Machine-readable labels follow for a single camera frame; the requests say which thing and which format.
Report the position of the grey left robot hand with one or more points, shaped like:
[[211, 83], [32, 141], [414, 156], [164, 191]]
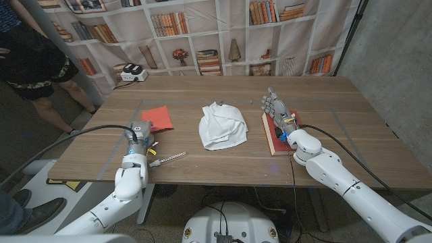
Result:
[[140, 135]]

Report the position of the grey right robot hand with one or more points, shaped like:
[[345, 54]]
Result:
[[280, 109]]

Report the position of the red origami paper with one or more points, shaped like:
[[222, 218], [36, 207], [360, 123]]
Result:
[[158, 116]]

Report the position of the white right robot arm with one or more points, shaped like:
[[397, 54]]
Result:
[[354, 192]]

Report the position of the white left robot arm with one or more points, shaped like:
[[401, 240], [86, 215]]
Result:
[[128, 182]]

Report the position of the red notebook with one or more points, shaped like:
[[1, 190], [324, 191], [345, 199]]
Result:
[[273, 141]]

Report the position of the white crumpled towel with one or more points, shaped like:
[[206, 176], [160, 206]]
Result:
[[221, 126]]

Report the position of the white striped pen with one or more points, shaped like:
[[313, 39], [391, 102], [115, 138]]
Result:
[[172, 157]]

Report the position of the white power strip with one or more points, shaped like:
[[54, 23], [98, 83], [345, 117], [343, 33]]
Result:
[[133, 76]]

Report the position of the white table leg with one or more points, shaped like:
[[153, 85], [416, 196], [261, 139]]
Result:
[[146, 206]]

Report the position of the yellow flat floor item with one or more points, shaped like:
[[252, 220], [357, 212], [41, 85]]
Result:
[[72, 185]]

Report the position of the white rounded base platform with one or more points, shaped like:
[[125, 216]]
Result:
[[44, 172]]

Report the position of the black backdrop stand pole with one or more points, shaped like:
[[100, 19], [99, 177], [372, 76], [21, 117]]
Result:
[[351, 33]]

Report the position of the dark table leg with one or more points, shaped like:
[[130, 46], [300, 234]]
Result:
[[317, 209]]

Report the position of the printed bookshelf backdrop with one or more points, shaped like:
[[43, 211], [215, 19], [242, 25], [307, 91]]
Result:
[[219, 20]]

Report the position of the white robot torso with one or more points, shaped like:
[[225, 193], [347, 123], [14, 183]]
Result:
[[233, 222]]

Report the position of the person in jeans and shoes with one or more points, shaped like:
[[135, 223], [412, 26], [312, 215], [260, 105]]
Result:
[[40, 212]]

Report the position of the standing person in black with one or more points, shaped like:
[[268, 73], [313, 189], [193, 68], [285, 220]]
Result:
[[27, 60]]

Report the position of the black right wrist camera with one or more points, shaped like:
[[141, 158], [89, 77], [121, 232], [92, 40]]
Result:
[[279, 134]]

